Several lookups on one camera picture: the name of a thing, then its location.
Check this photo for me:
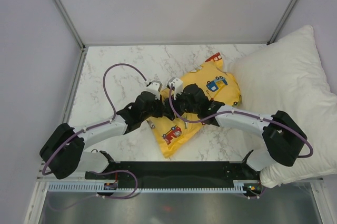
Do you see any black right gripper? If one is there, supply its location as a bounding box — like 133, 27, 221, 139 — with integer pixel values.
161, 87, 200, 121

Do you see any yellow cartoon-print pillowcase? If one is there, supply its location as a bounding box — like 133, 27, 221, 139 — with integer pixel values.
147, 53, 241, 158

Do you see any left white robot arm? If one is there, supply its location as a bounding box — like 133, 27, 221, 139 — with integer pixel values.
39, 91, 164, 179

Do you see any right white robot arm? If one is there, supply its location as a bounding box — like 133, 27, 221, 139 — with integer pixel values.
168, 83, 313, 179

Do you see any large white pillow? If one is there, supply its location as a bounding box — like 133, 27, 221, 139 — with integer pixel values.
227, 25, 336, 188

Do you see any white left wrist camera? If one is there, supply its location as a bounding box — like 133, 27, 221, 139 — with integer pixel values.
146, 80, 162, 95

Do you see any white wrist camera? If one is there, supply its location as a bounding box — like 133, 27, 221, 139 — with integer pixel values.
167, 77, 184, 95
146, 80, 162, 95

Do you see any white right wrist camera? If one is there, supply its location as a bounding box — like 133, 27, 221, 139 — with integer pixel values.
167, 77, 184, 95

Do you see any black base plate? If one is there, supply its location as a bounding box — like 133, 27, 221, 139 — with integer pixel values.
112, 160, 257, 189

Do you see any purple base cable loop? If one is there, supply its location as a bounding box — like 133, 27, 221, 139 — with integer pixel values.
96, 170, 138, 199

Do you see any white slotted cable duct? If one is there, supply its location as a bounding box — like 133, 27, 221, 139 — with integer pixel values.
48, 180, 261, 193

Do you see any right aluminium frame post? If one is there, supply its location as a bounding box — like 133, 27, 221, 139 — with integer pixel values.
266, 0, 299, 45

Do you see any aluminium frame post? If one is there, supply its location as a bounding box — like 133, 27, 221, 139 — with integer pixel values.
266, 0, 299, 45
52, 0, 86, 51

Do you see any left aluminium frame post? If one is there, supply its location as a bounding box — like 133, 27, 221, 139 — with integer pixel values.
52, 0, 86, 51

